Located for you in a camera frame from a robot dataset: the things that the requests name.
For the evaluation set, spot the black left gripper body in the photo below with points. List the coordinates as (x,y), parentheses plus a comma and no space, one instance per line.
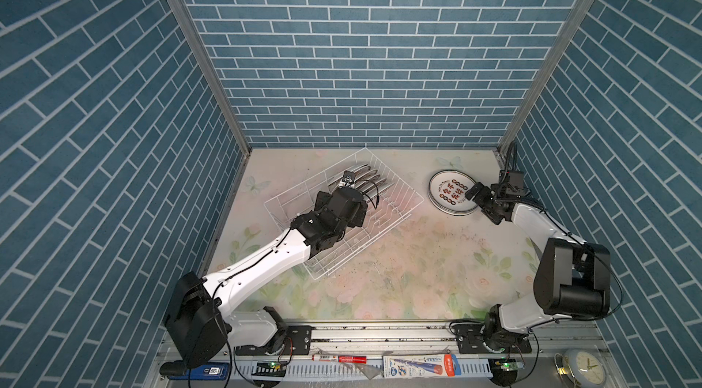
(357,216)

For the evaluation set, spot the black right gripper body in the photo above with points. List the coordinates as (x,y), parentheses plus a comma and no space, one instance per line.
(487,201)

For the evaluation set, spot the white wire dish rack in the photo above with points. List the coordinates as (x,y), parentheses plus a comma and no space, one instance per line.
(385,212)

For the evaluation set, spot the white plate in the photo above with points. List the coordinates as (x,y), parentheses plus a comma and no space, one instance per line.
(447,192)
(357,170)
(362,176)
(379,191)
(370,184)

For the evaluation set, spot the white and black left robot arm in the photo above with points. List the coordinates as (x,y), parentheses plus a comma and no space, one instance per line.
(203,317)

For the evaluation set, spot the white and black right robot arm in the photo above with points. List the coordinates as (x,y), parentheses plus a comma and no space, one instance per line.
(573,278)

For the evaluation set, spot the red marker pen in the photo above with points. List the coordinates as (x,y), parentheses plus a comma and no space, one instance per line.
(339,358)

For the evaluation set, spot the blue white red box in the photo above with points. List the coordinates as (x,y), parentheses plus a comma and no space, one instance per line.
(421,366)

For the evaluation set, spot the small circuit board right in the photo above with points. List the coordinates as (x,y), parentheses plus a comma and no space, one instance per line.
(508,365)

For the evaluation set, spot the small circuit board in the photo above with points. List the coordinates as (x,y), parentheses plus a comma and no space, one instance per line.
(270,369)
(508,365)

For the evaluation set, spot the small circuit board left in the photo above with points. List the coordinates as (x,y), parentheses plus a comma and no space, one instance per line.
(270,369)

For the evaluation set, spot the white analog clock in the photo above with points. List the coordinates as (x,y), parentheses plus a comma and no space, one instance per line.
(580,368)

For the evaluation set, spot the blue black handheld device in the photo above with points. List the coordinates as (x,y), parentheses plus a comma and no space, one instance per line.
(211,371)

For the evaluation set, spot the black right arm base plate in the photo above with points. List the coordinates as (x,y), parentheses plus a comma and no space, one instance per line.
(474,338)

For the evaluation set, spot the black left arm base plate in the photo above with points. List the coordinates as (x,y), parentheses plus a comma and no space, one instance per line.
(295,341)

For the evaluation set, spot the aluminium rail frame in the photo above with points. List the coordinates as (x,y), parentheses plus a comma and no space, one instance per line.
(376,339)

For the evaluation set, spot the white slotted cable duct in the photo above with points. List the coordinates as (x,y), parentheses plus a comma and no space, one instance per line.
(311,371)

